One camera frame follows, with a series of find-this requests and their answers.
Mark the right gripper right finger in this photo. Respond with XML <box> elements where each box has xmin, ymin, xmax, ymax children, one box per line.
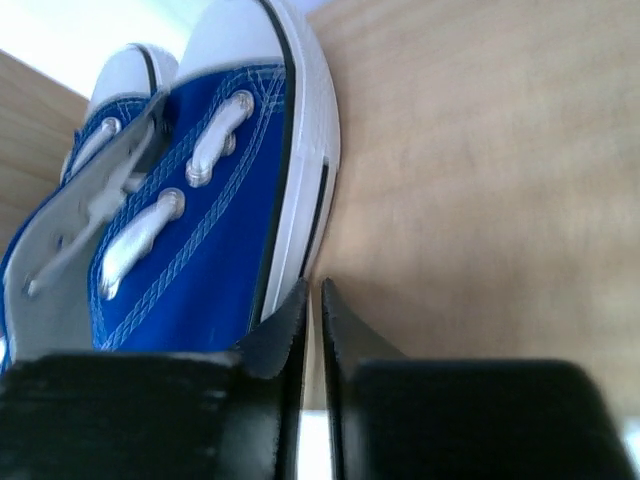
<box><xmin>321</xmin><ymin>280</ymin><xmax>635</xmax><ymax>479</ymax></box>

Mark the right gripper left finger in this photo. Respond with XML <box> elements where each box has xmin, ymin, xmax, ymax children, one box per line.
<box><xmin>1</xmin><ymin>281</ymin><xmax>308</xmax><ymax>479</ymax></box>

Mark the blue canvas sneaker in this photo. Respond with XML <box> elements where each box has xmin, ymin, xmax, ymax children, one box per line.
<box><xmin>88</xmin><ymin>1</ymin><xmax>340</xmax><ymax>352</ymax></box>
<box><xmin>1</xmin><ymin>43</ymin><xmax>178</xmax><ymax>371</ymax></box>

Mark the wooden two-tier shoe shelf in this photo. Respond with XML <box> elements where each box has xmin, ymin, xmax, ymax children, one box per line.
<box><xmin>0</xmin><ymin>0</ymin><xmax>640</xmax><ymax>411</ymax></box>

